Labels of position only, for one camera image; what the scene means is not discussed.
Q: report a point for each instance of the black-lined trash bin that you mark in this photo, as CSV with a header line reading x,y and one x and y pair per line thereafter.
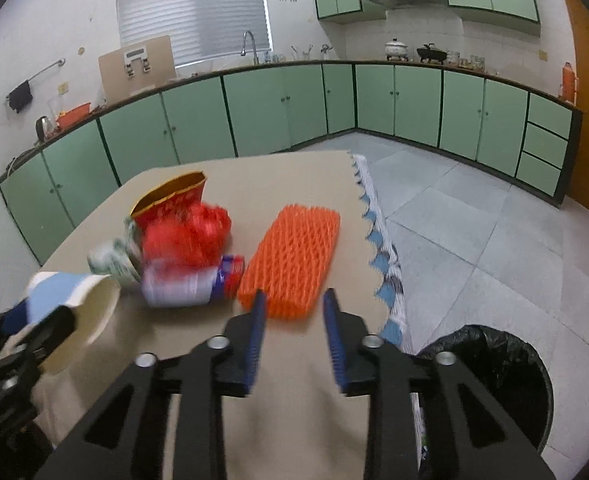
x,y
504,370

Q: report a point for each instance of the electric kettle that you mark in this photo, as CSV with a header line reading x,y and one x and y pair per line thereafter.
x,y
43,129

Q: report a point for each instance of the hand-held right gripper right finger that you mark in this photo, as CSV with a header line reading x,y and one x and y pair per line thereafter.
x,y
333,340

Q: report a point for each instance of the orange thermos flask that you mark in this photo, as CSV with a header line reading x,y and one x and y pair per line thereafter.
x,y
567,82

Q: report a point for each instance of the metal towel rail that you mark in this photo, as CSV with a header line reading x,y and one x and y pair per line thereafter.
x,y
44,72

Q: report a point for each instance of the clear plastic packet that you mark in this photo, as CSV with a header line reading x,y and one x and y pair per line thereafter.
x,y
112,257

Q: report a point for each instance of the orange foam net sleeve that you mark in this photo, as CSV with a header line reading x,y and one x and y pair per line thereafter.
x,y
294,250

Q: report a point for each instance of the blue white snack packet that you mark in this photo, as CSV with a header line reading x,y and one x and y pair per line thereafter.
x,y
184,285

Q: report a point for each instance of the black wok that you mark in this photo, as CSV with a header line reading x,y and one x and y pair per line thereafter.
x,y
432,53

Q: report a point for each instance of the table with beige tablecloth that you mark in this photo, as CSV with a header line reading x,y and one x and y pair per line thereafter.
x,y
284,180

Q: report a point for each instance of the red snack packet gold interior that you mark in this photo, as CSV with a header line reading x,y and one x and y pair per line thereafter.
x,y
172,195

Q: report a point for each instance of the white window blind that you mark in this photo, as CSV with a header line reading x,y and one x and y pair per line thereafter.
x,y
194,10

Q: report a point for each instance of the chrome kitchen faucet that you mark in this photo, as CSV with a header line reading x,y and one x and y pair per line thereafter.
x,y
248,35

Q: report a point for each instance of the white cooking pot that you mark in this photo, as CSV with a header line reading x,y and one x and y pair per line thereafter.
x,y
397,49

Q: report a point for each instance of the blue white patterned undercloth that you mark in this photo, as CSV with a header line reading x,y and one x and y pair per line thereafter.
x,y
392,280

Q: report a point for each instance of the green base cabinets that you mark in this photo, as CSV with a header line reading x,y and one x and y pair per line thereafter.
x,y
254,105

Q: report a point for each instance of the dark hanging towel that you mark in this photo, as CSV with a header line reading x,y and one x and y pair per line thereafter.
x,y
20,97

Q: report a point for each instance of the orange plastic basket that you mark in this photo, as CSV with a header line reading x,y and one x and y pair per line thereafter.
x,y
73,117

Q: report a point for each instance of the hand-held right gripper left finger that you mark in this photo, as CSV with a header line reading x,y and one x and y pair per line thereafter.
x,y
257,340

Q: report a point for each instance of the white paper cup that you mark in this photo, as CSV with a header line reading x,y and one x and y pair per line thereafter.
x,y
94,310

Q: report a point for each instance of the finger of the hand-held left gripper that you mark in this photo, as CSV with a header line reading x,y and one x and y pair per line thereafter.
x,y
19,316
54,327

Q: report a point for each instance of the red mesh bag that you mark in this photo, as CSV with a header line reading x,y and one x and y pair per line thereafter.
x,y
189,235

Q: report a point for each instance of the wooden cutting board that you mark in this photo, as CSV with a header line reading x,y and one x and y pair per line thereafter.
x,y
112,75

